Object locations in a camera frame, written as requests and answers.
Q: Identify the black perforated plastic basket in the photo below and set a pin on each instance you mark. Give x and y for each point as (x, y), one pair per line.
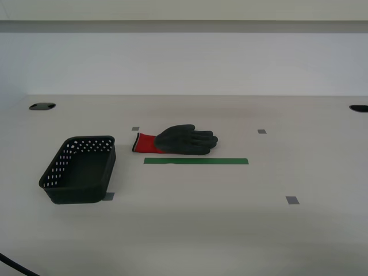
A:
(83, 184)

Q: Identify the green tape strip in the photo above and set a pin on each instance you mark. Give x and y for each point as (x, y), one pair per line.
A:
(201, 161)

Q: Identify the grey tape square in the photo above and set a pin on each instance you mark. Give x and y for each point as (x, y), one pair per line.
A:
(135, 129)
(110, 196)
(262, 131)
(292, 200)

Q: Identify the black glove with red cuff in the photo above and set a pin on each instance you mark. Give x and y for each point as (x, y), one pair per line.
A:
(184, 141)

